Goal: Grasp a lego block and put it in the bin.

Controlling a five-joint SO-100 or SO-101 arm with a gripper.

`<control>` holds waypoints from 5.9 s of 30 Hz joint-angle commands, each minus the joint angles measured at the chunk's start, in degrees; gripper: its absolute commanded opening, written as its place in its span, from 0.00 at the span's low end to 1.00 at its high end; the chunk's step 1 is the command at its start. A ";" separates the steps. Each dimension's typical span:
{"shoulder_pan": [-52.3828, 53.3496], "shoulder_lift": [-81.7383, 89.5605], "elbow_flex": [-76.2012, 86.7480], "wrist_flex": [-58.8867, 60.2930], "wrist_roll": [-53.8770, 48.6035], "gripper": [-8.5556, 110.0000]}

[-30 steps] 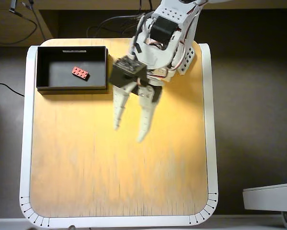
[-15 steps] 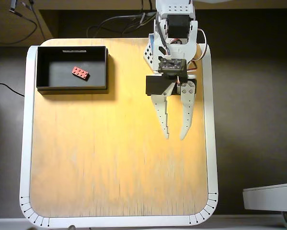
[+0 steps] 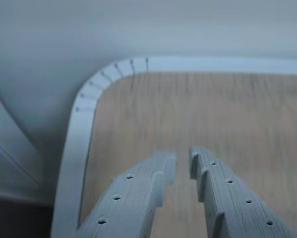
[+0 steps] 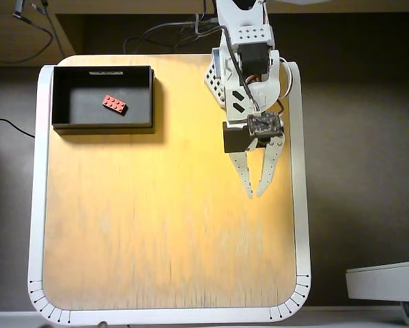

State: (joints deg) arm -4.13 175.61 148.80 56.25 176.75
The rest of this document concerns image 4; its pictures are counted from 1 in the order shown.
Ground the black camera circuit board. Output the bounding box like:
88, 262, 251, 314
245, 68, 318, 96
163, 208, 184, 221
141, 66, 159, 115
246, 113, 283, 138

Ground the wooden desk board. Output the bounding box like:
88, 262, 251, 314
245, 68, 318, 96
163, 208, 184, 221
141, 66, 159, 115
0, 0, 409, 68

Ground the black looped cable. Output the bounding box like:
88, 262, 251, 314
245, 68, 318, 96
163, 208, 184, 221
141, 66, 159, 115
123, 13, 222, 55

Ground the thin grey cable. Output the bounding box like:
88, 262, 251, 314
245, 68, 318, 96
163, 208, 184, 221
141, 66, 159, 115
29, 0, 68, 58

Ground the red lego block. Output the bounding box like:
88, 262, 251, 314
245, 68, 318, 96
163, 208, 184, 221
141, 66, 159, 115
101, 94, 129, 116

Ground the black camera cable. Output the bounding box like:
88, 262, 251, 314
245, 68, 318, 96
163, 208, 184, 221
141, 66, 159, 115
193, 13, 262, 119

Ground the white table rim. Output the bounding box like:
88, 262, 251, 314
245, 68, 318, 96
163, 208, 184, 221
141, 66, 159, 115
27, 61, 313, 326

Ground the white gripper, black motor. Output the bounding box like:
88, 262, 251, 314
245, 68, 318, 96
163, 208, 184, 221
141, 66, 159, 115
223, 119, 287, 200

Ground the white servo wire loop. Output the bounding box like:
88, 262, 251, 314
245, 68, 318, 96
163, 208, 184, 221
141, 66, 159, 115
278, 57, 294, 100

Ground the white perforated base bracket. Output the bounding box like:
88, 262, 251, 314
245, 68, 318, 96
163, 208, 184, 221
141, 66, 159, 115
203, 47, 227, 110

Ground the thin black cable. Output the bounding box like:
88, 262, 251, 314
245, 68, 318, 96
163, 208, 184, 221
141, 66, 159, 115
0, 118, 36, 139

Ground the black cable with connector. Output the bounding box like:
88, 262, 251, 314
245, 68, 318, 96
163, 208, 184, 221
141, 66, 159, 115
0, 10, 54, 66

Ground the black rectangular bin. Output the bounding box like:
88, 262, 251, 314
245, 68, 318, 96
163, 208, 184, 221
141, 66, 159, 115
51, 65, 156, 135

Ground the white flat device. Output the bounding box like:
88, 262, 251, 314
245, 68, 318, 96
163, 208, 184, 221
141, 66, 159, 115
345, 260, 409, 303

